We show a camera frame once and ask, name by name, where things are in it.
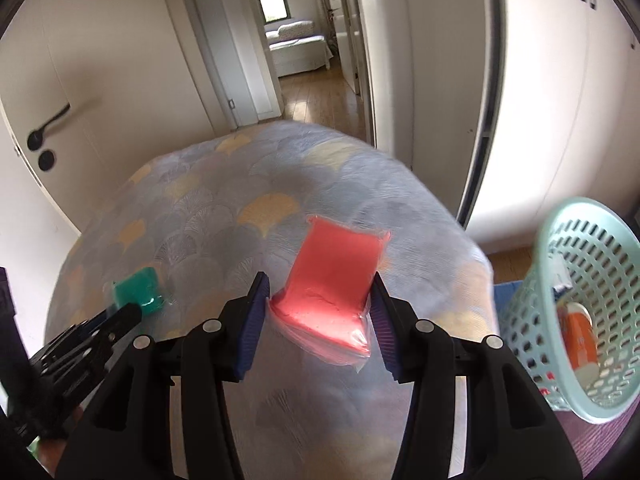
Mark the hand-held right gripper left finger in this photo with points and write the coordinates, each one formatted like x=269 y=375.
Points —
x=250 y=330

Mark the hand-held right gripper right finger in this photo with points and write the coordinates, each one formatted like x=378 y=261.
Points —
x=385 y=330

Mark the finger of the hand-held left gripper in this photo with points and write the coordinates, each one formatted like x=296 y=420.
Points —
x=117 y=322

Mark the green sponge packet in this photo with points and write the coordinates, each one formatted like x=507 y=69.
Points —
x=137 y=287

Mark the pink sponge packet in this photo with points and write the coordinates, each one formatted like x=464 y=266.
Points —
x=332 y=270

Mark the orange tube with white cap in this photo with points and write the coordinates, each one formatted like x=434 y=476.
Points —
x=582 y=340

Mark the teal plastic basket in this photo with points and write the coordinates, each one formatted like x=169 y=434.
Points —
x=607 y=240

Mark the person's left hand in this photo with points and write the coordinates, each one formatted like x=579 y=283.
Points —
x=50 y=457

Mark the blue plastic stool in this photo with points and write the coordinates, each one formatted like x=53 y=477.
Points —
x=507 y=296

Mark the patterned tablecloth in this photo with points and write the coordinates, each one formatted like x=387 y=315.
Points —
x=225 y=200

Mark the black round door lock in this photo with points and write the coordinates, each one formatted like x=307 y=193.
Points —
x=47 y=160

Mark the white printed paper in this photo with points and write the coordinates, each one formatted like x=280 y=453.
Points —
x=561 y=272

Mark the purple cloth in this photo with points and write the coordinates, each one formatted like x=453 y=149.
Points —
x=585 y=445

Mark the white bed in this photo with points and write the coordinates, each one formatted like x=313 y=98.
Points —
x=300 y=52

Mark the white hallway door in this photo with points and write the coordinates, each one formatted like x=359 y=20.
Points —
x=225 y=45

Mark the white wardrobe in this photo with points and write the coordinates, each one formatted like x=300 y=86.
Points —
x=560 y=100

